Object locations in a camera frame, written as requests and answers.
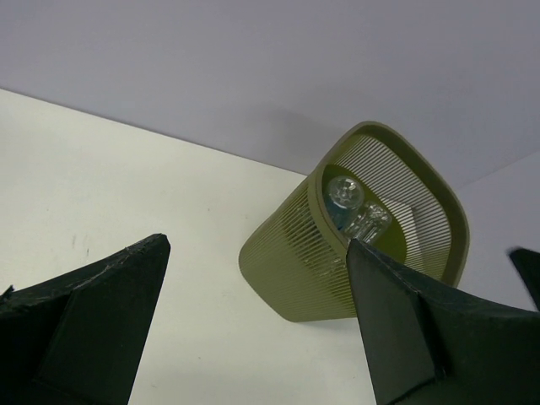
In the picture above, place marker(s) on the blue label plastic bottle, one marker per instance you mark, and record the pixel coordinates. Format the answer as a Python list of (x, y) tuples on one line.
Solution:
[(343, 198)]

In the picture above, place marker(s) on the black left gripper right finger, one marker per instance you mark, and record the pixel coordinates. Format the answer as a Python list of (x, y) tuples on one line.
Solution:
[(429, 343)]

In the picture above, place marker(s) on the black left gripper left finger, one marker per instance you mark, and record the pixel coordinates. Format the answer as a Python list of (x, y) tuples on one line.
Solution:
[(78, 338)]

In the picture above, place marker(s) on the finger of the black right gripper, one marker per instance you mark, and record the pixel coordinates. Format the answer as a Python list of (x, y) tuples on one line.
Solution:
[(527, 263)]

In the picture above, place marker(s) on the olive green mesh bin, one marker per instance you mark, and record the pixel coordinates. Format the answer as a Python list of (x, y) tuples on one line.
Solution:
[(373, 186)]

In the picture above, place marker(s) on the small clear plastic bottle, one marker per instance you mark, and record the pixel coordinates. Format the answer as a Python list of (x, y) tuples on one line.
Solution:
[(371, 223)]

